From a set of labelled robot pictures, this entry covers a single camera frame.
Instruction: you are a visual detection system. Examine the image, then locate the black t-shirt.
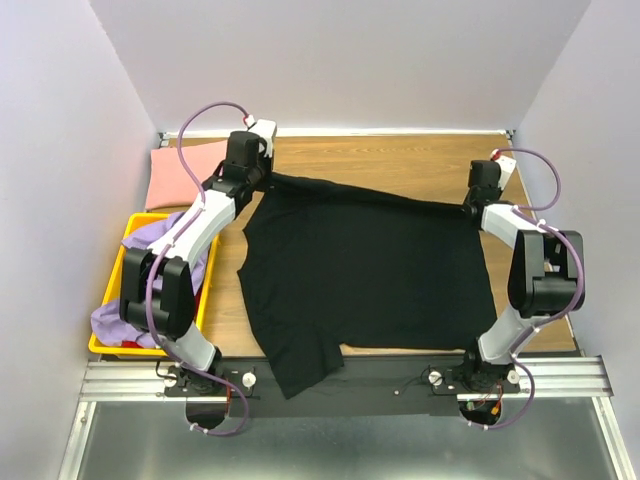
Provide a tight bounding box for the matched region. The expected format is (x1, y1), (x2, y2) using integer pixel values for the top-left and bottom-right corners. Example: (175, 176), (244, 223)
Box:
(238, 174), (497, 398)

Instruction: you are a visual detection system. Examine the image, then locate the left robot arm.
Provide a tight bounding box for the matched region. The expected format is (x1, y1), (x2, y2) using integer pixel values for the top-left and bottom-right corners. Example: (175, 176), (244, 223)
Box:
(119, 120), (277, 395)

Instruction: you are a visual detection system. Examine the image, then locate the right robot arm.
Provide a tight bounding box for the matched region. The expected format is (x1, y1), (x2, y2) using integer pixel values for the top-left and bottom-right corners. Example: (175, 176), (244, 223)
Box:
(451, 150), (586, 393)

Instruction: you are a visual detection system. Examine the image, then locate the pink folded t-shirt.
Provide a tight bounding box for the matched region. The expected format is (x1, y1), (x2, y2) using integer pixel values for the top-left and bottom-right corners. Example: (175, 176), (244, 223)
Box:
(145, 141), (227, 210)

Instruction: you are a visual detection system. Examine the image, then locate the lavender t-shirt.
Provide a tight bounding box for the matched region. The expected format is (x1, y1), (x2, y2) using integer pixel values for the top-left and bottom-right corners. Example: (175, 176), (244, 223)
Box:
(89, 212), (183, 354)

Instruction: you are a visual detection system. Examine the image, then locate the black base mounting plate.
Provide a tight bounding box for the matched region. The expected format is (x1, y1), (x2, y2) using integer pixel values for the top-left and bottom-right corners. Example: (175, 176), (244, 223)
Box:
(164, 354), (521, 428)

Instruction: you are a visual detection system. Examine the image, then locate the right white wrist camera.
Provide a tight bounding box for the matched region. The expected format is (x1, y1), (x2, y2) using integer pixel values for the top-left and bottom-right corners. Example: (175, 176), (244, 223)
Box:
(492, 153), (517, 191)

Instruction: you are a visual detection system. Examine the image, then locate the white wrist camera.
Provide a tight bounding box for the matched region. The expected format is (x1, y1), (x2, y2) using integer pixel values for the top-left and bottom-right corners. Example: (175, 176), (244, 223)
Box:
(492, 153), (517, 191)
(248, 119), (277, 158)

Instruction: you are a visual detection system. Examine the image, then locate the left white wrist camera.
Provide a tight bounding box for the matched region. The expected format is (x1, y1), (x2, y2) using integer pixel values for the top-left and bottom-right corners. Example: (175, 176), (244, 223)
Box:
(248, 119), (277, 158)

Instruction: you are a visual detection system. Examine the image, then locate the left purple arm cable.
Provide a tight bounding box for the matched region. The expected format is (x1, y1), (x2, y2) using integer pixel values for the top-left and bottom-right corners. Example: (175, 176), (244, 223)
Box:
(144, 102), (254, 361)

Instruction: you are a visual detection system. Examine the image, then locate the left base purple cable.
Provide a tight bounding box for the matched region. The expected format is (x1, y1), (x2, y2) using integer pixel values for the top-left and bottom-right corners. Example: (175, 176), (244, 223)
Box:
(188, 369), (256, 437)

